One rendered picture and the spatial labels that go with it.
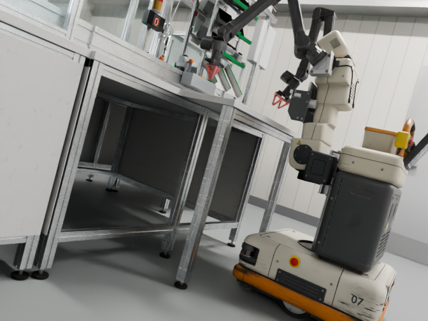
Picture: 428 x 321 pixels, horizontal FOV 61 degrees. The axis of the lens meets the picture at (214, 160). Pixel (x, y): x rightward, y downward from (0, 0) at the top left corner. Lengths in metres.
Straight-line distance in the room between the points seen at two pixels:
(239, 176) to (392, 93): 2.73
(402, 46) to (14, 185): 4.50
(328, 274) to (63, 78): 1.30
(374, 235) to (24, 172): 1.36
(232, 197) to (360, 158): 1.20
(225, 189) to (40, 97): 1.67
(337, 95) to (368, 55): 3.11
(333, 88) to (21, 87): 1.41
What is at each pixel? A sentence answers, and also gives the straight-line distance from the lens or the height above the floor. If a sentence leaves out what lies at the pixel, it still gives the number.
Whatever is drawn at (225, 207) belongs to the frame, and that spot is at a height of 0.23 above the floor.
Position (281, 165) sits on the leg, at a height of 0.64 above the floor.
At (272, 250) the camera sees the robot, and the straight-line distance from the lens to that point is 1.76.
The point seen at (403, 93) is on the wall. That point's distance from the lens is 4.87.
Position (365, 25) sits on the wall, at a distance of 5.22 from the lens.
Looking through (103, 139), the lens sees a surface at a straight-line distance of 3.75.
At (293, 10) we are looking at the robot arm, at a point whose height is 1.42.
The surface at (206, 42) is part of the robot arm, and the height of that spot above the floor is 1.16.
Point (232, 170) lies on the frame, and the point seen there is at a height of 0.51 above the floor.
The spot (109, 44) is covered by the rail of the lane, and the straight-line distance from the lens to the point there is 1.54.
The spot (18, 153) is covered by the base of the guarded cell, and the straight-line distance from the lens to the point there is 1.34.
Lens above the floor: 0.64
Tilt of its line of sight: 2 degrees down
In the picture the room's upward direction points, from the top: 15 degrees clockwise
